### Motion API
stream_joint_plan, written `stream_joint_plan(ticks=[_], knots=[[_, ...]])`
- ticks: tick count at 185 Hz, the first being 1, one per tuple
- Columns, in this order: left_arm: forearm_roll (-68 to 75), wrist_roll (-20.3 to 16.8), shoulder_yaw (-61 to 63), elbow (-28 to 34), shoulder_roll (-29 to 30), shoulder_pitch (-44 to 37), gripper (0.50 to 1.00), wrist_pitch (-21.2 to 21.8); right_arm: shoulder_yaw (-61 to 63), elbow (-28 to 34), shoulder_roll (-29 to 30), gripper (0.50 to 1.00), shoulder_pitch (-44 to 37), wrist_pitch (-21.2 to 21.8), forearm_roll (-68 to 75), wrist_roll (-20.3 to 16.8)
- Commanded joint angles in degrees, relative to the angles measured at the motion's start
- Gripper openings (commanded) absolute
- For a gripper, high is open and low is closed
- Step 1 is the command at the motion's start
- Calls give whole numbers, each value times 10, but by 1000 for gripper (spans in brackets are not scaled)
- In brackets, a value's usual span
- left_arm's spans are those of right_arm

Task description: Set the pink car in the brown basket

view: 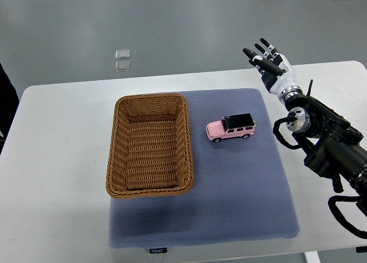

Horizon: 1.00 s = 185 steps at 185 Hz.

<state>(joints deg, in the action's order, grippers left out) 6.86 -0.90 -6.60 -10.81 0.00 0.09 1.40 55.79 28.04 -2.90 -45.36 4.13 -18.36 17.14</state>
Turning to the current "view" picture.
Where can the blue grey cushion mat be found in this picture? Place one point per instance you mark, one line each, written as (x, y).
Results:
(240, 189)

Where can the upper floor socket plate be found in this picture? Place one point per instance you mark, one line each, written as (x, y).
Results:
(122, 54)

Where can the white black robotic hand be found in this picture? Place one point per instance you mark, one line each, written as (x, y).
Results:
(275, 69)

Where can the white table leg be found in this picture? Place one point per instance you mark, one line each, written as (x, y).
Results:
(312, 257)

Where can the brown wicker basket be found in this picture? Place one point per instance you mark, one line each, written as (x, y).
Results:
(151, 149)

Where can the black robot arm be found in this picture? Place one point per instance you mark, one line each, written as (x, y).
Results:
(332, 148)

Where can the dark object at left edge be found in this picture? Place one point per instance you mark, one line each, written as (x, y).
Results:
(9, 105)

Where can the pink toy car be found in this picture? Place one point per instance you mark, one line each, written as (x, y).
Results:
(229, 127)

